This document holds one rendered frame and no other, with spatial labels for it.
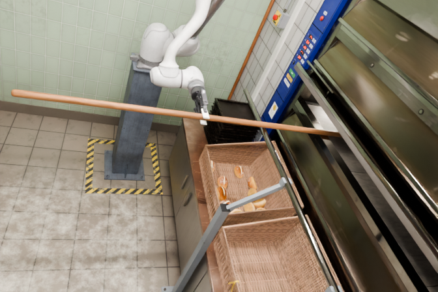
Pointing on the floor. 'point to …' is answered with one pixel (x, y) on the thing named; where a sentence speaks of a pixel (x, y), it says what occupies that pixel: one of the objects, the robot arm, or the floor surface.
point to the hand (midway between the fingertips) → (204, 116)
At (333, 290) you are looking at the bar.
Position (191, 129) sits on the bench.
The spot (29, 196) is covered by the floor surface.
